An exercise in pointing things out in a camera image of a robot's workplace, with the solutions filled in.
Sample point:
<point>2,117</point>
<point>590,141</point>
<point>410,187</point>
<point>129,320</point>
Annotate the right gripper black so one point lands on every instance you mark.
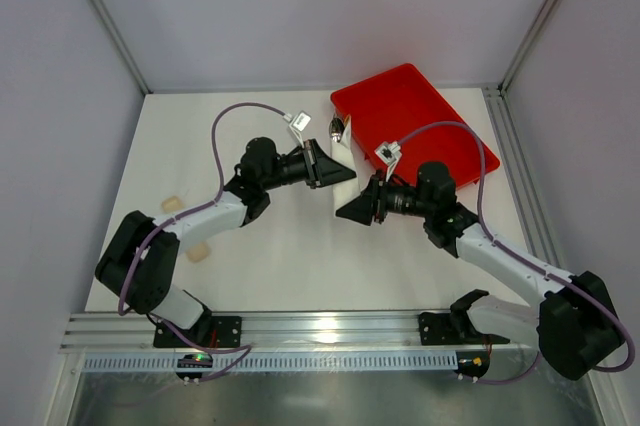
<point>377,198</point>

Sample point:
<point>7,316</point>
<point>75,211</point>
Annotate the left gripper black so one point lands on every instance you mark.
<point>310,166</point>

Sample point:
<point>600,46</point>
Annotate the white paper napkin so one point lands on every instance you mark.
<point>342,152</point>

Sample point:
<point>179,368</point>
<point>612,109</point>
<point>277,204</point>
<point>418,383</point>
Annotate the silver spoon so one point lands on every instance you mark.
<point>336,129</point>

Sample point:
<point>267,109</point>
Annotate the red plastic tray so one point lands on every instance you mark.
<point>389,106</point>

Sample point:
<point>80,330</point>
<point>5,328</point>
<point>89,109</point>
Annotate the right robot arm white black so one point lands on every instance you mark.
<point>569,319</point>

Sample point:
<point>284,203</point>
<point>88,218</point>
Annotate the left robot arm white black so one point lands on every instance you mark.
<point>139,262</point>

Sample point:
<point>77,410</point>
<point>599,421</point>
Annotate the wooden utensil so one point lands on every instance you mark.
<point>198,252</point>

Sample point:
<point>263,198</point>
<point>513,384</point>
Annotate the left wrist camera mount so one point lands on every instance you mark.
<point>296,124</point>

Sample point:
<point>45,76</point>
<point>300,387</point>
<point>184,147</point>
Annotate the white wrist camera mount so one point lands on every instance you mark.
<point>390,154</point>

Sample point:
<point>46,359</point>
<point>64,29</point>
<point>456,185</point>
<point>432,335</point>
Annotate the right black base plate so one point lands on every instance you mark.
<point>448,328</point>

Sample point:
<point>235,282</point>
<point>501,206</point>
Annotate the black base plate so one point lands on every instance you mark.
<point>448,328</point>
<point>222,331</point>

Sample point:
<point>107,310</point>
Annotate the aluminium front rail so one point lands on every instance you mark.
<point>108,332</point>

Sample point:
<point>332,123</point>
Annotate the aluminium rail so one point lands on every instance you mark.
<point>108,332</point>
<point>537,232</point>

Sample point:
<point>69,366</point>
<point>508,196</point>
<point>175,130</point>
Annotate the slotted white cable duct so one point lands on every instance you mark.
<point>274,361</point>

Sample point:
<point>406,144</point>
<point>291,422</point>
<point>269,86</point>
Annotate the right side aluminium rail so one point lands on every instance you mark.
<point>537,232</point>

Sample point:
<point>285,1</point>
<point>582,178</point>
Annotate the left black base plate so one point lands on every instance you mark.
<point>222,331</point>

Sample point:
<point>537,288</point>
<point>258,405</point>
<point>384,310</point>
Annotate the right aluminium frame post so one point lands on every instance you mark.
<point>540,22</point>

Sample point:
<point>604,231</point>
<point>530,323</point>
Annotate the aluminium frame post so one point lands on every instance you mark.
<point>114,35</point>
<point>540,22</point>

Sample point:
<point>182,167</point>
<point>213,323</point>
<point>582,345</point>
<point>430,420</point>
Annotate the left aluminium frame post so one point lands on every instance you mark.
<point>114,35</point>

